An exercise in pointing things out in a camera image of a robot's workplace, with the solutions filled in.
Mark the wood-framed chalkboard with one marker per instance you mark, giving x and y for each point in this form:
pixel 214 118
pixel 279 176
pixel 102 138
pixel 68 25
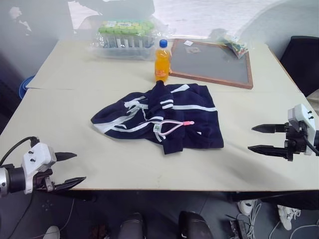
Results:
pixel 211 65

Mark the black power strip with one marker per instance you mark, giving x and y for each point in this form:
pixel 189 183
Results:
pixel 239 229

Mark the orange juice bottle blue cap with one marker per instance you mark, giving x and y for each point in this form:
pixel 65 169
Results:
pixel 162 62

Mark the blue bucket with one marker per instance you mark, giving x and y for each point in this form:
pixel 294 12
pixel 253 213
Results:
pixel 23 87

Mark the white sneaker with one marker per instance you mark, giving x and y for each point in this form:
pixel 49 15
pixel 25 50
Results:
pixel 246 206
pixel 51 232
pixel 286 216

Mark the dark rounded shape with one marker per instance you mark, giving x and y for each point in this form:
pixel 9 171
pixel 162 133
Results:
pixel 195 226
pixel 132 226

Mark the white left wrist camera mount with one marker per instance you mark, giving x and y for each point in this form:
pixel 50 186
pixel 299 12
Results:
pixel 37 152

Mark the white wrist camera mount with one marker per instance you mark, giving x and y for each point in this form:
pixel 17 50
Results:
pixel 37 152
pixel 304 114

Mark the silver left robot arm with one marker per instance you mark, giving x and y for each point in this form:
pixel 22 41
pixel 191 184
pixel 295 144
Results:
pixel 15 178

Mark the black chair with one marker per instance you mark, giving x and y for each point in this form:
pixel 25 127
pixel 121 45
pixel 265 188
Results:
pixel 304 64

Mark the navy white-striped zip jacket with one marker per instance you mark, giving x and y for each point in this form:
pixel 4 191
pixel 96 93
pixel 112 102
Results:
pixel 199 124

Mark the green white hang tag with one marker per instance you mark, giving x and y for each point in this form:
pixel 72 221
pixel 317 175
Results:
pixel 157 128

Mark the bagged green-capped tube rack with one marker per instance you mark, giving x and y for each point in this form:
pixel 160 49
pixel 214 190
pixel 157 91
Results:
pixel 124 42

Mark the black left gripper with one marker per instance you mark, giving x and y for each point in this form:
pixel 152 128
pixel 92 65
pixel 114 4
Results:
pixel 45 179

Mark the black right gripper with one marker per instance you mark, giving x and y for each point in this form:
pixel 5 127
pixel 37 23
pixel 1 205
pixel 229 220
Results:
pixel 296 145

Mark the clear bag colourful pieces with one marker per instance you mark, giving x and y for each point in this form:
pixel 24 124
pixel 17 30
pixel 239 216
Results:
pixel 238 47

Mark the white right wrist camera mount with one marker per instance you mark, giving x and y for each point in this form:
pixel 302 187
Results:
pixel 304 114

